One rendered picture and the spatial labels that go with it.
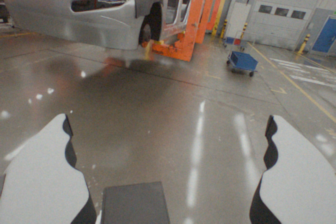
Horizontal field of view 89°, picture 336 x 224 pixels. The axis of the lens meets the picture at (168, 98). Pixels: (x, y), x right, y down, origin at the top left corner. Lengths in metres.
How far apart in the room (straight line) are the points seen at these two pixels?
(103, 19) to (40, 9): 0.63
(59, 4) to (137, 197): 1.85
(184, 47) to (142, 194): 2.30
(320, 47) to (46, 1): 13.46
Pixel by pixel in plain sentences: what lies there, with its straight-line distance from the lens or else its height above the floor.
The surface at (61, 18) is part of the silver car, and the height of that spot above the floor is 1.01.
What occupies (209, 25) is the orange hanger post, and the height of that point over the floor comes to 0.70.
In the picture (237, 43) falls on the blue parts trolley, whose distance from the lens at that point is 8.52.
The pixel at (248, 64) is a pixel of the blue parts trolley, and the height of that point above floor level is 0.29.
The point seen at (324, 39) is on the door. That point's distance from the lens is 13.90.
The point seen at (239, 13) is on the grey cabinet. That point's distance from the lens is 10.74.
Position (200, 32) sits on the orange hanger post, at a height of 0.78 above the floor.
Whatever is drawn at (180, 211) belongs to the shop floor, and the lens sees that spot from 1.51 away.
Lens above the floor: 1.30
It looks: 28 degrees down
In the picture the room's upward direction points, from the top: 10 degrees clockwise
